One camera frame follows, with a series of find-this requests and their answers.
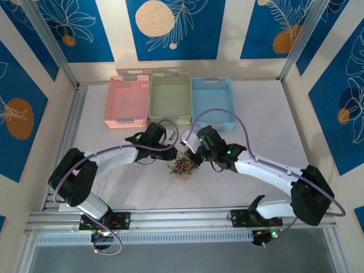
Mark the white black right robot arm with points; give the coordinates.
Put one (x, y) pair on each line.
(267, 167)

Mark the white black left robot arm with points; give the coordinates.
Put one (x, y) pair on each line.
(113, 156)

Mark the green plastic basket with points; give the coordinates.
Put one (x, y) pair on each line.
(170, 96)

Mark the pink plastic basket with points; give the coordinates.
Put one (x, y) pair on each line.
(126, 102)

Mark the blue plastic basket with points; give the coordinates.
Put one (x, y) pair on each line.
(213, 96)

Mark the black electronics board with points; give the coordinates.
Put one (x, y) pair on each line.
(261, 237)
(102, 241)

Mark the aluminium frame rail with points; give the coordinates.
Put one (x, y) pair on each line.
(182, 219)

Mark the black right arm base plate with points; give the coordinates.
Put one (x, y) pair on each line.
(239, 219)

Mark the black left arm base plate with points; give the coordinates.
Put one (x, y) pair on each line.
(125, 220)

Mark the aluminium side rail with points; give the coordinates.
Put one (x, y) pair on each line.
(74, 108)

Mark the aluminium frame post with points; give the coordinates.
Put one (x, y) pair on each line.
(52, 42)
(302, 42)

